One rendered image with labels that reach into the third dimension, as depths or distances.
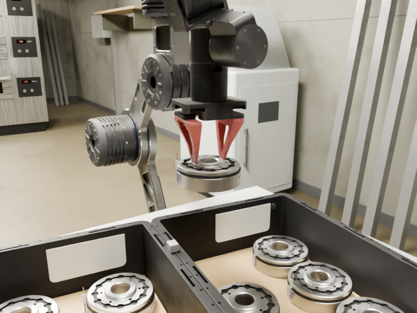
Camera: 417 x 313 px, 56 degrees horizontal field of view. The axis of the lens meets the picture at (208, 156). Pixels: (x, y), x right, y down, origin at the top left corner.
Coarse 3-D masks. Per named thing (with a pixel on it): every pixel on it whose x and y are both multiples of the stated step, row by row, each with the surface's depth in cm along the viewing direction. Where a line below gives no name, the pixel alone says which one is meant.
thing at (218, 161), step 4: (200, 156) 66; (204, 156) 66; (208, 156) 66; (212, 156) 66; (216, 156) 66; (200, 160) 64; (204, 160) 65; (208, 160) 65; (212, 160) 65; (216, 160) 65; (220, 160) 64; (196, 164) 63; (200, 164) 62; (204, 164) 62; (208, 164) 62; (212, 164) 62; (216, 164) 62; (220, 164) 62
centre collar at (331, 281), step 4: (312, 268) 66; (316, 268) 66; (320, 268) 66; (308, 272) 65; (312, 272) 66; (316, 272) 66; (320, 272) 66; (324, 272) 66; (328, 272) 65; (304, 276) 65; (308, 276) 64; (328, 276) 65; (332, 276) 64; (308, 280) 63; (312, 280) 63; (316, 280) 63; (328, 280) 63; (332, 280) 63; (316, 284) 63; (320, 284) 62; (324, 284) 62; (328, 284) 62; (332, 284) 63
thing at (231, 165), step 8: (184, 160) 66; (224, 160) 65; (232, 160) 65; (184, 168) 61; (192, 168) 62; (200, 168) 61; (208, 168) 61; (216, 168) 61; (224, 168) 62; (232, 168) 61
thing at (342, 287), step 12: (300, 264) 69; (312, 264) 69; (324, 264) 69; (288, 276) 66; (300, 276) 65; (336, 276) 65; (348, 276) 65; (300, 288) 62; (312, 288) 62; (324, 288) 62; (336, 288) 62; (348, 288) 62; (324, 300) 60
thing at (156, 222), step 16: (208, 208) 75; (224, 208) 76; (304, 208) 76; (160, 224) 68; (336, 224) 68; (368, 240) 63; (400, 256) 58; (192, 272) 54; (416, 272) 55; (208, 288) 51; (224, 304) 48
